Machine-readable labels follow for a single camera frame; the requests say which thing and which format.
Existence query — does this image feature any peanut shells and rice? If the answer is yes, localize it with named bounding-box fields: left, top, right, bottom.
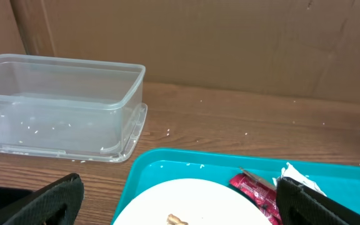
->
left=167, top=214, right=188, bottom=225

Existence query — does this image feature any clear plastic bin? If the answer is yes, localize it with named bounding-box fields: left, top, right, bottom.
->
left=0, top=54, right=148, bottom=163

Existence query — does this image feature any red snack wrapper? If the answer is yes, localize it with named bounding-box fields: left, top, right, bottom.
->
left=229, top=168, right=283, bottom=225

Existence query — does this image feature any white tissue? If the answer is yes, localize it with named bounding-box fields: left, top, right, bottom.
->
left=272, top=162, right=326, bottom=196

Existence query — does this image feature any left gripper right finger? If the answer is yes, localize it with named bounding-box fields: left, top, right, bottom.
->
left=276, top=177, right=360, bottom=225

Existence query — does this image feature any cardboard back panel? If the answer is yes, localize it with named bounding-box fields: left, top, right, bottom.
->
left=0, top=0, right=360, bottom=103

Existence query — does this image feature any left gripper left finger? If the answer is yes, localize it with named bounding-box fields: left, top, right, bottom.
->
left=0, top=173, right=84, bottom=225

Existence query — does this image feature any teal serving tray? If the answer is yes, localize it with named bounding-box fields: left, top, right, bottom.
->
left=114, top=148, right=360, bottom=217

